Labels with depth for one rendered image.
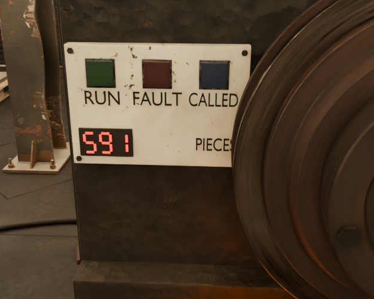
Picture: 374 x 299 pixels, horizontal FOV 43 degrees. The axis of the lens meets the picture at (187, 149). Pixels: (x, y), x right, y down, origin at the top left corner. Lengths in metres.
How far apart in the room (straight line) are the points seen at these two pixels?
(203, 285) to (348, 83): 0.41
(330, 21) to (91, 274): 0.53
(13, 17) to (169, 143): 2.69
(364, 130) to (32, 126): 3.09
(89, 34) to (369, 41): 0.38
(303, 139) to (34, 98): 2.95
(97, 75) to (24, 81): 2.71
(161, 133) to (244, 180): 0.17
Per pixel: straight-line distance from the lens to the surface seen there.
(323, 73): 0.53
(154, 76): 0.67
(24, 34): 3.32
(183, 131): 0.69
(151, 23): 0.69
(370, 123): 0.49
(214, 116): 0.69
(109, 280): 0.80
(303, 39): 0.54
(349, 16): 0.55
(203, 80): 0.67
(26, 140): 3.51
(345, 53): 0.53
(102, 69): 0.68
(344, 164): 0.49
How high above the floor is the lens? 1.34
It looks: 21 degrees down
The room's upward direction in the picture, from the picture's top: straight up
